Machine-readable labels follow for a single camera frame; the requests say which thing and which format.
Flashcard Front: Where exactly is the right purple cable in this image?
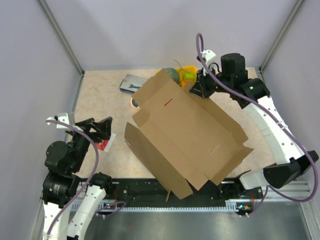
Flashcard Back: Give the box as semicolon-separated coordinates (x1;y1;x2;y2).
195;32;315;203

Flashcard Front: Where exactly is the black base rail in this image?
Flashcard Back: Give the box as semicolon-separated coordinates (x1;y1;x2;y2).
69;176;308;213

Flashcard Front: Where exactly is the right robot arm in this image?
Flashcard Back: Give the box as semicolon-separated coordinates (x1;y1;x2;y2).
190;50;319;198

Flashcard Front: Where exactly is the green melon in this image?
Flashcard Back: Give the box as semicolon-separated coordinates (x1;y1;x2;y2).
164;67;180;84

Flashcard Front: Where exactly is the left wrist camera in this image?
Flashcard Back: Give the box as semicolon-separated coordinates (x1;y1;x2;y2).
46;112;76;130

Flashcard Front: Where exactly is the small orange pineapple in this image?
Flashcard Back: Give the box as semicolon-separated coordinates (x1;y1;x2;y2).
178;78;190;88

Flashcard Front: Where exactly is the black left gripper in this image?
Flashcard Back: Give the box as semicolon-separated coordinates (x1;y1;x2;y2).
69;116;112;172

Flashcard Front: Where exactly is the green apple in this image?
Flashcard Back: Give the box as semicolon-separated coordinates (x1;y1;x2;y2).
182;71;197;82

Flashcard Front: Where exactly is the masking tape roll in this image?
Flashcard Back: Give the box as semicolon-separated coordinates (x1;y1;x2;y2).
130;98;140;109

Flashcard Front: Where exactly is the brown cardboard box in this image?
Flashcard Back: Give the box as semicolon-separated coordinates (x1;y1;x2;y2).
124;69;252;200

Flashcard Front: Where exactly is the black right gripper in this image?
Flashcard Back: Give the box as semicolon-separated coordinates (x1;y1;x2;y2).
189;65;232;100

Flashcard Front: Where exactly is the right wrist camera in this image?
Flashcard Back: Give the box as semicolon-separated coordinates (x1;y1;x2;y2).
201;49;216;71

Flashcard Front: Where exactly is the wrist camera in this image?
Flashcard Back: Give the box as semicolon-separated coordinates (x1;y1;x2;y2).
46;112;76;130
201;49;216;71

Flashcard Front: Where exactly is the blue razor box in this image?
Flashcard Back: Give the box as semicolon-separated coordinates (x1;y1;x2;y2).
119;74;148;94

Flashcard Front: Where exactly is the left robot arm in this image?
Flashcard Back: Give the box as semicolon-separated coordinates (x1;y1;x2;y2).
42;113;114;240

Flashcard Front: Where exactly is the red white packet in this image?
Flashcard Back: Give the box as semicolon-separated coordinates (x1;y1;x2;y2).
95;132;117;153

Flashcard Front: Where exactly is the yellow plastic tray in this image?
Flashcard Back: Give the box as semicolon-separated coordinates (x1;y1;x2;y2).
164;67;196;88

